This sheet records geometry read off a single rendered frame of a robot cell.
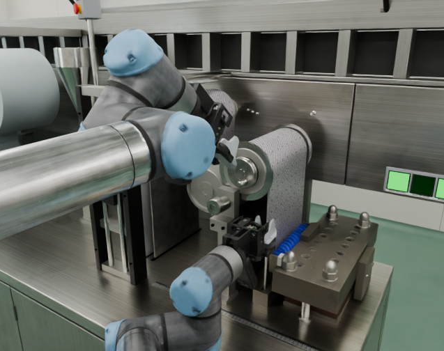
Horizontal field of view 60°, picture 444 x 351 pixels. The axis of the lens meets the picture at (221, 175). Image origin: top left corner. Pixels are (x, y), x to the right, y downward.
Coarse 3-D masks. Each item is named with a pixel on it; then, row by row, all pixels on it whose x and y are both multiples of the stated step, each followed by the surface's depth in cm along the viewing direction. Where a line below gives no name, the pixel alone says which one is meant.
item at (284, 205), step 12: (288, 180) 100; (300, 180) 109; (276, 192) 95; (288, 192) 102; (300, 192) 110; (276, 204) 96; (288, 204) 103; (300, 204) 112; (276, 216) 98; (288, 216) 105; (300, 216) 114; (276, 228) 99; (288, 228) 107; (276, 240) 101
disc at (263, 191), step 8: (240, 144) 91; (248, 144) 90; (256, 152) 89; (264, 152) 88; (264, 160) 88; (272, 168) 88; (224, 176) 96; (272, 176) 89; (224, 184) 97; (264, 184) 90; (264, 192) 91; (248, 200) 94
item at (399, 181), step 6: (390, 174) 105; (396, 174) 105; (402, 174) 104; (408, 174) 103; (390, 180) 106; (396, 180) 105; (402, 180) 104; (390, 186) 106; (396, 186) 106; (402, 186) 105
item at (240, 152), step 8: (240, 152) 91; (248, 152) 90; (256, 160) 89; (224, 168) 95; (264, 168) 89; (264, 176) 89; (232, 184) 95; (256, 184) 91; (240, 192) 94; (248, 192) 93; (256, 192) 92
